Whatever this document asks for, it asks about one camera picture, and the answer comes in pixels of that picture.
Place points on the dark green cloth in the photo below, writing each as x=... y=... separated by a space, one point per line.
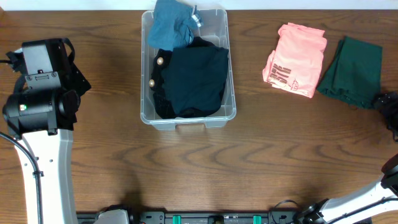
x=354 y=75

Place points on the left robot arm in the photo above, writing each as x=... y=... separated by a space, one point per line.
x=40 y=114

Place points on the clear plastic storage bin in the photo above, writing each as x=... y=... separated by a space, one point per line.
x=215 y=30

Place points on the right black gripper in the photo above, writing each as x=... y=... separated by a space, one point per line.
x=388 y=96

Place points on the dark navy garment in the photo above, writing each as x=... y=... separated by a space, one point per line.
x=195 y=79

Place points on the blue garment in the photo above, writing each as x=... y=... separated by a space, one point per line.
x=174 y=24

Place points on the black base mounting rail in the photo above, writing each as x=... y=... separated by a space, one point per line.
x=211 y=218

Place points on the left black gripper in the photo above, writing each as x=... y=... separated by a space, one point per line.
x=80 y=83

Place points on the pink printed shirt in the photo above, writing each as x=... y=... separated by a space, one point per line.
x=295 y=64

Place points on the black knit cardigan gold buttons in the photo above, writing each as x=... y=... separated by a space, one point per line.
x=162 y=106

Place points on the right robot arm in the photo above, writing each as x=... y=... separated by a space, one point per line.
x=374 y=199

